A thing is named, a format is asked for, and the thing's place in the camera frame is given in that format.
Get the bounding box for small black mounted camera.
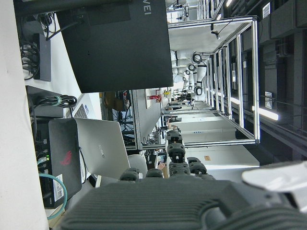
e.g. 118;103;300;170
210;23;222;40

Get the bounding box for black mini computer red logo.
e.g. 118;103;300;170
47;118;83;208

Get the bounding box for black ribbed right robot hand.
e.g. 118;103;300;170
59;130;307;230

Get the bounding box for grey rounded chair back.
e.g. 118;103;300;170
127;154;148;178

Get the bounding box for black cables with green tie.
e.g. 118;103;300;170
35;94;78;109

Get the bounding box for silver laptop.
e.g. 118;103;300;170
71;93;131;180

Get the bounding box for aluminium frame cage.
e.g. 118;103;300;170
141;15;261;150

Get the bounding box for coiled black desk cables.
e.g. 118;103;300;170
20;41;40;81

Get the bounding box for teal network cable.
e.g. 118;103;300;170
38;173;68;220

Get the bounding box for dark grey desktop dock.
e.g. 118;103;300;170
32;33;52;82

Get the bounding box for black computer monitor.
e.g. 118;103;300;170
56;0;174;94

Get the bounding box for white robot with black joints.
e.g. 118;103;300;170
171;49;208;101

